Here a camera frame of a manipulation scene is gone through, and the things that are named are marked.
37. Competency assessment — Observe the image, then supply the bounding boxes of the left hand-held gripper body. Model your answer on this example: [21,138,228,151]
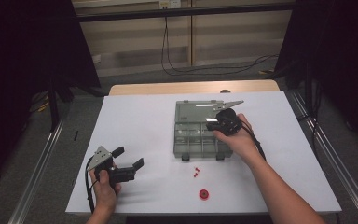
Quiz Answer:
[86,145,136,188]

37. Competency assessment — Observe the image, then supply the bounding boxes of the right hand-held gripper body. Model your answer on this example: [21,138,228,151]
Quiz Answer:
[213,99,245,136]

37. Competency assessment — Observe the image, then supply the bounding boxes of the grey transparent compartment box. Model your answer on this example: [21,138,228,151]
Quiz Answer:
[172,99,235,162]

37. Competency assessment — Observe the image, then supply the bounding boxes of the person's right hand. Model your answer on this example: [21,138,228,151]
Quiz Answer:
[212,113,262,164]

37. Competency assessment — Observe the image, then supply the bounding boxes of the person's left hand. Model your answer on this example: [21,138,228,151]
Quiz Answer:
[89,170,122,215]

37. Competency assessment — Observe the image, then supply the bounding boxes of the white table board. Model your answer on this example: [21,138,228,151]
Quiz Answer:
[64,91,343,216]

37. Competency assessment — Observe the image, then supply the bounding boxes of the black stand pole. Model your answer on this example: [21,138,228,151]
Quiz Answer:
[48,77,61,133]

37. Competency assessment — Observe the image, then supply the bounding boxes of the beige wooden cabinet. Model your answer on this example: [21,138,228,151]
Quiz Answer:
[71,0,294,77]

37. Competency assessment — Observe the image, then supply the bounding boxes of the black horizontal bar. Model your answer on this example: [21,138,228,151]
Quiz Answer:
[76,2,296,23]

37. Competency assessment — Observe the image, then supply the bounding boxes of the black curtain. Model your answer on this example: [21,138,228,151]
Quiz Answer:
[0,0,102,194]
[274,0,358,157]

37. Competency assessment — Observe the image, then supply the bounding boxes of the left hand-held gripper cable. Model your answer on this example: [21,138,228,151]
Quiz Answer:
[84,157,96,215]

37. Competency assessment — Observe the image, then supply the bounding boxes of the hand-held gripper cable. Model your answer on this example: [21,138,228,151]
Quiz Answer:
[241,119,268,161]
[84,157,96,215]

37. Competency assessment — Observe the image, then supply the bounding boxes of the right hand-held gripper cable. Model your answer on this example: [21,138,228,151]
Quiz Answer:
[241,119,268,161]

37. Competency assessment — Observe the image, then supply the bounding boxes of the metal floor rail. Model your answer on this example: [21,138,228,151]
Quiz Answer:
[7,119,65,224]
[287,90,358,224]

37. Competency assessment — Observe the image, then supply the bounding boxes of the black hanging wall cable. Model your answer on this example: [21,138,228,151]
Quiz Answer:
[165,15,280,71]
[160,15,280,77]

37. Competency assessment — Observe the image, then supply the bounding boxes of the black cable bundle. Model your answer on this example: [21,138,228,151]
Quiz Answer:
[297,83,324,147]

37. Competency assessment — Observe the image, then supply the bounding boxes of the white wall socket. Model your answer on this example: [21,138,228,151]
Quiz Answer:
[158,0,182,9]

